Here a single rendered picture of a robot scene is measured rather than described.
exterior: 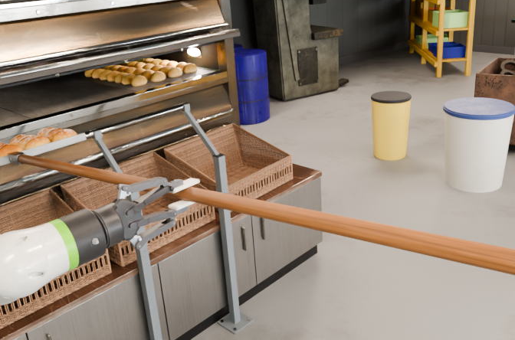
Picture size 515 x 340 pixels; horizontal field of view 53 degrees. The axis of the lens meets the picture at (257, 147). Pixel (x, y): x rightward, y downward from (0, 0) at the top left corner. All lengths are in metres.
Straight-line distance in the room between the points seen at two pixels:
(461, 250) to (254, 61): 5.32
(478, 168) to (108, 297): 2.92
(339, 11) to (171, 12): 6.32
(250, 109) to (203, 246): 3.59
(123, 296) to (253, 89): 3.94
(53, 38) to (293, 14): 4.61
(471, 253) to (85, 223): 0.62
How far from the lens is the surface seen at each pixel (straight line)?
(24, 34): 2.55
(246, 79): 5.93
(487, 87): 5.03
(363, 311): 2.97
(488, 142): 4.20
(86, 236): 0.95
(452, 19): 8.15
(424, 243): 0.73
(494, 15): 9.97
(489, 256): 0.69
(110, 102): 2.75
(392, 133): 4.79
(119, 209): 1.01
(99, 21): 2.71
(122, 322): 2.47
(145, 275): 2.36
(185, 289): 2.62
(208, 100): 3.14
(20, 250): 0.91
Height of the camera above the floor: 1.80
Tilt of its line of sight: 20 degrees down
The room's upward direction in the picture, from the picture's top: 4 degrees counter-clockwise
